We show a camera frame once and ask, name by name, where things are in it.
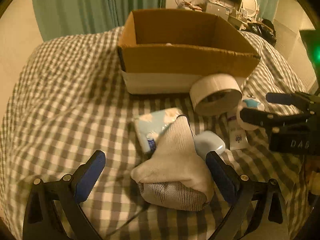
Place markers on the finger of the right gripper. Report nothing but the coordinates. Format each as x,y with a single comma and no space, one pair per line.
302,101
267,120

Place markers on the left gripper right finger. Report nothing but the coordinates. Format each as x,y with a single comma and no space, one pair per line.
268,220

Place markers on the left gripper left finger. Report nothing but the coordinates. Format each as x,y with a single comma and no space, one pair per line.
41,220

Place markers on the white tape roll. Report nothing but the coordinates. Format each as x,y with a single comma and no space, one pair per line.
215,94

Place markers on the white sock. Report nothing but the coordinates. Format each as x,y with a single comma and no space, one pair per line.
175,177

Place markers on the blue tissue pack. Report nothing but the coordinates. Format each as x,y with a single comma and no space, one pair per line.
149,127

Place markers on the white cream tube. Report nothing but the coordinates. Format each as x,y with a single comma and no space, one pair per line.
237,135

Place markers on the white earbuds case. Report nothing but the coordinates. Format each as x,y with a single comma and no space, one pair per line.
207,142

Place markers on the black bag on chair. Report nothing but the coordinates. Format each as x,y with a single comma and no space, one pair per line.
264,29

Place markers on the white louvered wardrobe door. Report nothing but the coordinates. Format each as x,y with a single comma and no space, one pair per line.
291,47

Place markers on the wooden dressing table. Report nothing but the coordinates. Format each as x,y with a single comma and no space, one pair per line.
238,24

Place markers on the white oval mirror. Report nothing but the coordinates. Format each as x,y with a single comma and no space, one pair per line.
251,7

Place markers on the grey mini fridge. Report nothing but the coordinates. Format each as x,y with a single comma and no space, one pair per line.
218,10

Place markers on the checkered bed cover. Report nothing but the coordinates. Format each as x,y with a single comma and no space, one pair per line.
71,100

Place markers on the open cardboard box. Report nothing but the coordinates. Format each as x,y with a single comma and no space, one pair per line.
164,51

